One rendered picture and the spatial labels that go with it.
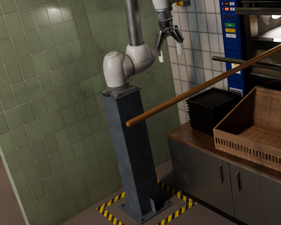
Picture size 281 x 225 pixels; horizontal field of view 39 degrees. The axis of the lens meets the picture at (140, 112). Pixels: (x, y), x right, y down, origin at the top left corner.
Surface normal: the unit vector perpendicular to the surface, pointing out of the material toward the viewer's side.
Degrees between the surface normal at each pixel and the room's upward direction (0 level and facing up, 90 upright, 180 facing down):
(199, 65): 90
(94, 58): 90
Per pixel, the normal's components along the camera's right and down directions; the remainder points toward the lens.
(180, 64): -0.77, 0.38
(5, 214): -0.18, -0.90
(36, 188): 0.60, 0.22
